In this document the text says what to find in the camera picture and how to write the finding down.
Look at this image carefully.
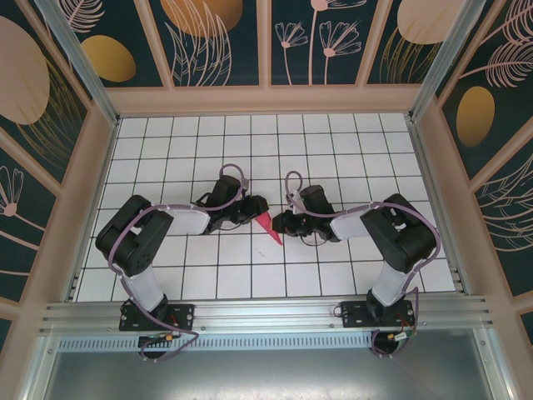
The pink paper sheet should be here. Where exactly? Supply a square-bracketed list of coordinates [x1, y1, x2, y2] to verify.
[254, 211, 284, 246]

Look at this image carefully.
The grey metal sheet panel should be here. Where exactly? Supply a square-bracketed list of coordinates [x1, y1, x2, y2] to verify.
[39, 348, 496, 400]

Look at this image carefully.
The small black circuit board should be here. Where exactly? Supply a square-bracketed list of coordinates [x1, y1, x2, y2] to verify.
[138, 332, 167, 348]

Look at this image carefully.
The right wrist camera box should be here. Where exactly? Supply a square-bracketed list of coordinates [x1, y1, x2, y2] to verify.
[286, 189, 307, 214]

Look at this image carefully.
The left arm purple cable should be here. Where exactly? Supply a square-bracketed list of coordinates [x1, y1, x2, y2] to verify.
[107, 163, 251, 363]

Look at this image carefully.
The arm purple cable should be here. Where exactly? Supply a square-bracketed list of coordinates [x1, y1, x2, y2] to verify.
[107, 163, 251, 363]
[285, 169, 442, 360]

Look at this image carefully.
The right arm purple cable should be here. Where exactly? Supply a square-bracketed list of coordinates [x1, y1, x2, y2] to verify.
[285, 169, 442, 360]

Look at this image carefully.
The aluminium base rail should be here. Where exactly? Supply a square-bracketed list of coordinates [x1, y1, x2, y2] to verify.
[39, 294, 499, 334]

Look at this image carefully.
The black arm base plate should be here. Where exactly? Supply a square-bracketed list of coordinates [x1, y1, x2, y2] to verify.
[340, 300, 416, 330]
[119, 302, 196, 333]

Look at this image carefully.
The aluminium side rail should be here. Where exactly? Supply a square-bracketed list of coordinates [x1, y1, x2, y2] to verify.
[65, 117, 122, 302]
[406, 114, 474, 298]

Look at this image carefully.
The slotted grey cable duct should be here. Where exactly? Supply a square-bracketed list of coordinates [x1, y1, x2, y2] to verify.
[57, 335, 376, 352]

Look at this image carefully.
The aluminium corner post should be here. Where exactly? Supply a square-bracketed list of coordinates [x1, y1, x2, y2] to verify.
[409, 0, 496, 121]
[35, 0, 121, 126]

